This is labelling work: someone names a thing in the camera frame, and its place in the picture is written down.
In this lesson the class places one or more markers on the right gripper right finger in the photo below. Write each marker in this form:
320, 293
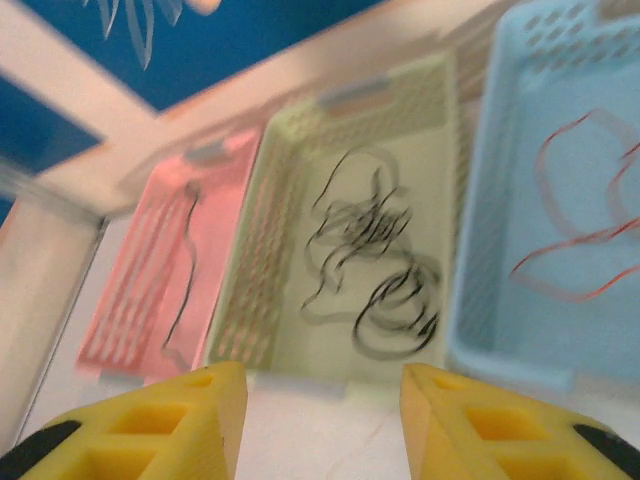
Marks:
475, 440

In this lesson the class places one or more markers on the pink plastic basket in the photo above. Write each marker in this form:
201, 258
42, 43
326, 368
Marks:
210, 240

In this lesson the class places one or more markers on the blue plastic basket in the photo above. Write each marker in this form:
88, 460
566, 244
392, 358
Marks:
500, 175

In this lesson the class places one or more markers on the green plastic basket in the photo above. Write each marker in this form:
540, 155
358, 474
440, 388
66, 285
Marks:
300, 130

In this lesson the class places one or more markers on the aluminium frame post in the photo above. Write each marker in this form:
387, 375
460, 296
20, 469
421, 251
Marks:
30, 187

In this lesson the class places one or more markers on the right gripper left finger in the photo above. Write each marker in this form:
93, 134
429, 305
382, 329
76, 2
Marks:
150, 435

